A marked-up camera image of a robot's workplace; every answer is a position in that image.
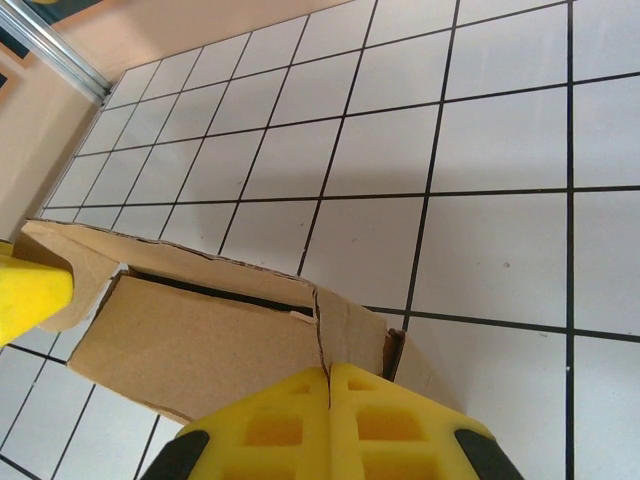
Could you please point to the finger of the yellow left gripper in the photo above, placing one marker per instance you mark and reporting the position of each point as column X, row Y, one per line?
column 30, row 295

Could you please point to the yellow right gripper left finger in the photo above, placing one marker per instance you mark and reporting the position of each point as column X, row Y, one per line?
column 310, row 450

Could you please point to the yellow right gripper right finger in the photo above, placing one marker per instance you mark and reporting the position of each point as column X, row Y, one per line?
column 345, row 450

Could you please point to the brown cardboard box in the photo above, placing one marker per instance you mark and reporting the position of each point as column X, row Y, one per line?
column 200, row 330

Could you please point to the teal panel feather gold oval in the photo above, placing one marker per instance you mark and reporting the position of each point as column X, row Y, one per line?
column 85, row 10

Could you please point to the aluminium corner post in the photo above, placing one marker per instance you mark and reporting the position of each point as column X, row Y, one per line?
column 55, row 55

